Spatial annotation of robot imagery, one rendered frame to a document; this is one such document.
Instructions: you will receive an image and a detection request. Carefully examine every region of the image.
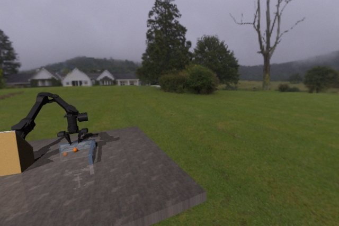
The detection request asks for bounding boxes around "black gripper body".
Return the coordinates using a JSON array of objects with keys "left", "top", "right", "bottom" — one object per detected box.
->
[{"left": 57, "top": 122, "right": 88, "bottom": 137}]

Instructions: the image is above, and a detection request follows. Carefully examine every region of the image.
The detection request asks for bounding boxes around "clear l-shaped low wall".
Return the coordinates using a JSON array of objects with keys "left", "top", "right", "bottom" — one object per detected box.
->
[
  {"left": 60, "top": 141, "right": 96, "bottom": 161},
  {"left": 59, "top": 139, "right": 95, "bottom": 165}
]

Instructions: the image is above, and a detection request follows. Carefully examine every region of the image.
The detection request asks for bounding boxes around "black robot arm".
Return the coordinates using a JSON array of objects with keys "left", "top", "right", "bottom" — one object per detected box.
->
[{"left": 11, "top": 93, "right": 88, "bottom": 139}]

